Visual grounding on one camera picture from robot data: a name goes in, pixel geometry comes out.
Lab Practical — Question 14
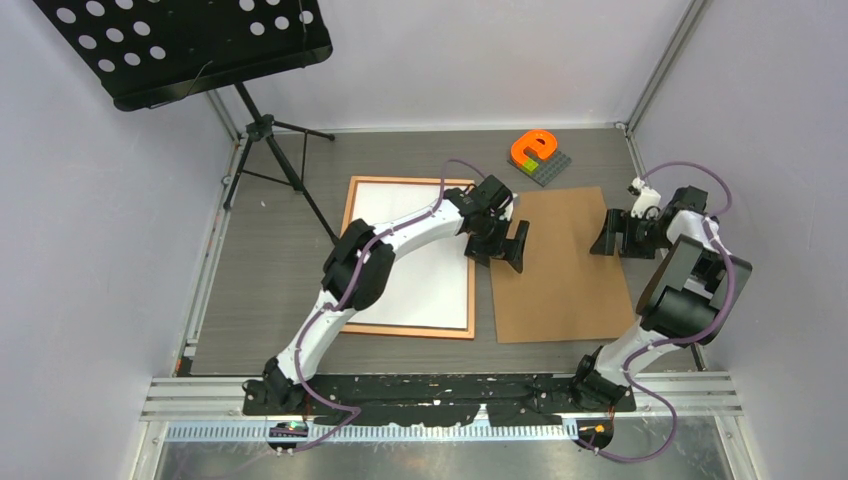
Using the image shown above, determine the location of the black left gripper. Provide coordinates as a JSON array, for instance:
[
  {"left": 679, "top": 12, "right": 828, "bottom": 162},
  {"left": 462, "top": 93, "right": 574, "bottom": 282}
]
[{"left": 467, "top": 216, "right": 529, "bottom": 275}]

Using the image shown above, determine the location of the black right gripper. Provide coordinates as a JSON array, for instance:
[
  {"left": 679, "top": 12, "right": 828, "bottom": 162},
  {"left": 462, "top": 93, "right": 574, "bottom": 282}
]
[{"left": 588, "top": 208, "right": 672, "bottom": 260}]

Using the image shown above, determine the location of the mountain landscape photo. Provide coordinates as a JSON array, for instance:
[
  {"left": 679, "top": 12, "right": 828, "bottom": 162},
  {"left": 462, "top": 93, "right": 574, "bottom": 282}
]
[{"left": 345, "top": 181, "right": 473, "bottom": 331}]

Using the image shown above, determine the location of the copper picture frame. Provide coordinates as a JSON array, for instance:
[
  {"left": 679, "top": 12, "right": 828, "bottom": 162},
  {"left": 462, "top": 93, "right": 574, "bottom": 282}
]
[{"left": 339, "top": 175, "right": 478, "bottom": 341}]

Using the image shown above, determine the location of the brown cardboard backing board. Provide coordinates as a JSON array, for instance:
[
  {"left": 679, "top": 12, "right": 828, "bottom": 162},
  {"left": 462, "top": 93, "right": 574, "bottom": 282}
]
[{"left": 490, "top": 187, "right": 635, "bottom": 344}]

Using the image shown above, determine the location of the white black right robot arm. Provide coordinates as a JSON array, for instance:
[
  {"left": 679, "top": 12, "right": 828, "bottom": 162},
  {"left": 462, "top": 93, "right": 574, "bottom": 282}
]
[{"left": 569, "top": 186, "right": 753, "bottom": 411}]

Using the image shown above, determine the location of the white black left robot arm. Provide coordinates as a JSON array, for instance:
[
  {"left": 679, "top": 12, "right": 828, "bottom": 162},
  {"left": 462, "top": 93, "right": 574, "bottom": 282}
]
[{"left": 242, "top": 175, "right": 530, "bottom": 415}]

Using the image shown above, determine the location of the green building brick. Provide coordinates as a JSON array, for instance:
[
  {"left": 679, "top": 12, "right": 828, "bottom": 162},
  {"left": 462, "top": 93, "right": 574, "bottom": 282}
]
[{"left": 518, "top": 159, "right": 539, "bottom": 175}]

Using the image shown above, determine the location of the grey building baseplate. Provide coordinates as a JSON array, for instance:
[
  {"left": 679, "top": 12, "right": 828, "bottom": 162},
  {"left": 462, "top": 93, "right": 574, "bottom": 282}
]
[{"left": 507, "top": 150, "right": 572, "bottom": 187}]

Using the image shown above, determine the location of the orange letter toy block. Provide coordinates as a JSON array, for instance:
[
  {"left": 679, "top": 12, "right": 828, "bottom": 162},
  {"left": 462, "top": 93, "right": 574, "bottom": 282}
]
[{"left": 510, "top": 129, "right": 558, "bottom": 160}]

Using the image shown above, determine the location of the black perforated music stand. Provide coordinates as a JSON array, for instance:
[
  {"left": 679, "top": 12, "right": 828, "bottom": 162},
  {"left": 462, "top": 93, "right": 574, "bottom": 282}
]
[{"left": 33, "top": 0, "right": 338, "bottom": 225}]

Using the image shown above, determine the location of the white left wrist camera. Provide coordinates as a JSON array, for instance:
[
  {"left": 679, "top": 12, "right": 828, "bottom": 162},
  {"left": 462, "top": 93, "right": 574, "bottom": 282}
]
[{"left": 495, "top": 193, "right": 518, "bottom": 221}]

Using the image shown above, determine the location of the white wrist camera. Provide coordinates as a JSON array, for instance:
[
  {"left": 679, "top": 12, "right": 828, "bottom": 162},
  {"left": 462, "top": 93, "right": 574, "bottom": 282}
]
[
  {"left": 495, "top": 193, "right": 518, "bottom": 221},
  {"left": 628, "top": 177, "right": 661, "bottom": 219}
]

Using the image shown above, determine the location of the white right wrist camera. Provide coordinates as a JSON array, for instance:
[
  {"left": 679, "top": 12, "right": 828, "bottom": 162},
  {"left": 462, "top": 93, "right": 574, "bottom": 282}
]
[{"left": 628, "top": 177, "right": 661, "bottom": 219}]

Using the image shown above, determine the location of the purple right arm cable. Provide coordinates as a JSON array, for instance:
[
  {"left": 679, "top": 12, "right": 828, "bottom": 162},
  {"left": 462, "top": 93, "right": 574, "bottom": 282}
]
[{"left": 577, "top": 161, "right": 738, "bottom": 464}]

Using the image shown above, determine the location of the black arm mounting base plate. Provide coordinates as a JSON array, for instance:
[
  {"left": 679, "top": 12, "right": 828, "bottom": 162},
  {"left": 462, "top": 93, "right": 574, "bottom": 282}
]
[{"left": 242, "top": 373, "right": 635, "bottom": 427}]

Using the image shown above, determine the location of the aluminium front rail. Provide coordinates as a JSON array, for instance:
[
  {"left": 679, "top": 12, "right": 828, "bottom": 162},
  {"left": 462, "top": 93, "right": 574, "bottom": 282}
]
[{"left": 141, "top": 372, "right": 743, "bottom": 442}]

